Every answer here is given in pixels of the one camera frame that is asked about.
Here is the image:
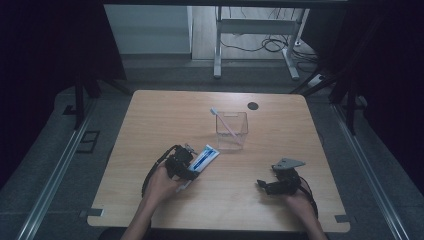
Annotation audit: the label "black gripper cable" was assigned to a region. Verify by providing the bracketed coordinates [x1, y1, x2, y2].
[141, 144, 179, 199]
[298, 175, 319, 219]

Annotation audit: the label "white and blue toothpaste tube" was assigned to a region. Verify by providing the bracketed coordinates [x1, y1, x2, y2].
[175, 143, 221, 194]

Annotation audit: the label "black metal stand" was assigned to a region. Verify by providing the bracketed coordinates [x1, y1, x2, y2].
[62, 71, 133, 131]
[289, 66, 368, 136]

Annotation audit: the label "dark curtain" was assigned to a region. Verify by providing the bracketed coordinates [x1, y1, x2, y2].
[299, 0, 424, 186]
[0, 0, 128, 189]

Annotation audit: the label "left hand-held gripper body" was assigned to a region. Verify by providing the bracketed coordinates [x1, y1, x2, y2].
[164, 143, 198, 181]

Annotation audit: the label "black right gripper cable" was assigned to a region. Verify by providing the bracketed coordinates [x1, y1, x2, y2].
[298, 175, 319, 219]

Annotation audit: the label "person's left hand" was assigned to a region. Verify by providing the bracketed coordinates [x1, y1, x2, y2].
[143, 162, 188, 205]

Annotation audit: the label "white metal desk frame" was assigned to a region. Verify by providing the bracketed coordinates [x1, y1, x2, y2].
[213, 5, 311, 81]

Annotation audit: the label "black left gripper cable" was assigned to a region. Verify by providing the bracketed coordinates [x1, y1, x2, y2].
[141, 144, 179, 199]

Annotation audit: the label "pink toothbrush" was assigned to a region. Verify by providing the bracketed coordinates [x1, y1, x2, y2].
[209, 106, 243, 144]

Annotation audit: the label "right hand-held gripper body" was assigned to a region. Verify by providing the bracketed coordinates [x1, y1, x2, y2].
[270, 157, 307, 197]

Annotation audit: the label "aluminium floor rail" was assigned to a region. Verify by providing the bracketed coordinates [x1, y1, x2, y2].
[331, 103, 402, 240]
[15, 99, 97, 240]

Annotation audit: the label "person's right hand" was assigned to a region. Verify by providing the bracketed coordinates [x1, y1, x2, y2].
[281, 191, 318, 225]

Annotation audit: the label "clear plastic cup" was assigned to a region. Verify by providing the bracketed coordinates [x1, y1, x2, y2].
[215, 110, 249, 152]

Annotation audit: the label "white power strip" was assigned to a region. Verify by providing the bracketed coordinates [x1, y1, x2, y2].
[306, 73, 326, 89]

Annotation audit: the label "black floor cables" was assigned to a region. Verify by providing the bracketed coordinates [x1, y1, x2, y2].
[219, 6, 322, 74]

